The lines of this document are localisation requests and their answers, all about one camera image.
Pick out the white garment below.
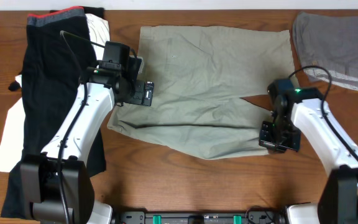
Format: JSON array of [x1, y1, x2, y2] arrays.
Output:
[[0, 14, 110, 173]]

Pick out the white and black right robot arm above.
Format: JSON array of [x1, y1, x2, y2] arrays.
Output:
[[259, 87, 358, 223]]

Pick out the folded grey shorts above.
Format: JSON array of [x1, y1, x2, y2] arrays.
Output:
[[292, 12, 358, 91]]

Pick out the khaki green shorts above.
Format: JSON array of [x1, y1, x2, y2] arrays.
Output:
[[107, 26, 295, 160]]

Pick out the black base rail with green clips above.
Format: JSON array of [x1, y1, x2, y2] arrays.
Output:
[[112, 208, 287, 224]]

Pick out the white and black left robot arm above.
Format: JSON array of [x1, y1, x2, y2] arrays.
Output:
[[20, 65, 154, 223]]

